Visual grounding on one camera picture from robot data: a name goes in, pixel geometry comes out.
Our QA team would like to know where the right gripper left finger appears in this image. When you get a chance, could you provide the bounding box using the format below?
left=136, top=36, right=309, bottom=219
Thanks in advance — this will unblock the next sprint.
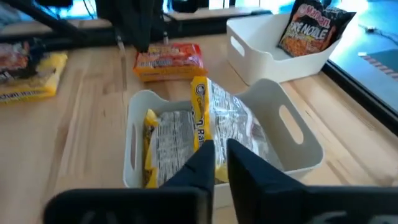
left=160, top=139, right=216, bottom=224

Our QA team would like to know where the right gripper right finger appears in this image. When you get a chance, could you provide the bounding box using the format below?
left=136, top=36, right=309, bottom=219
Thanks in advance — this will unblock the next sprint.
left=226, top=138, right=308, bottom=224

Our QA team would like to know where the yellow Maruchan ramen pack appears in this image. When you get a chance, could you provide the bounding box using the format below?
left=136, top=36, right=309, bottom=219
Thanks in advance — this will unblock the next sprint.
left=190, top=76, right=285, bottom=184
left=0, top=51, right=68, bottom=105
left=142, top=108, right=200, bottom=189

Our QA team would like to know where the grey plastic bin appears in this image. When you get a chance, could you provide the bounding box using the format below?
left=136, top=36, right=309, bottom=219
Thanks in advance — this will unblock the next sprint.
left=123, top=77, right=324, bottom=209

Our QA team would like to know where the black Fire Noodle pack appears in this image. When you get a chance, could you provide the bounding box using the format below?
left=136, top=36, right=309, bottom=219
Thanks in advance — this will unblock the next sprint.
left=277, top=0, right=357, bottom=58
left=0, top=40, right=47, bottom=83

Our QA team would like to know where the red Maruchan ramen pack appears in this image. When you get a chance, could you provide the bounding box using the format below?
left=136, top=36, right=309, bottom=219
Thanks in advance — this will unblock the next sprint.
left=132, top=42, right=208, bottom=82

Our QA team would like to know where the white plastic bin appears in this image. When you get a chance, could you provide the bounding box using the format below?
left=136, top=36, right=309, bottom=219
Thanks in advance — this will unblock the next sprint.
left=226, top=12, right=343, bottom=86

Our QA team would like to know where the black hazard-striped floor mat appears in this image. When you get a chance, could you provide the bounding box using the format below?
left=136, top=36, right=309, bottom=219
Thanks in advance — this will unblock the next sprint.
left=357, top=49, right=398, bottom=82

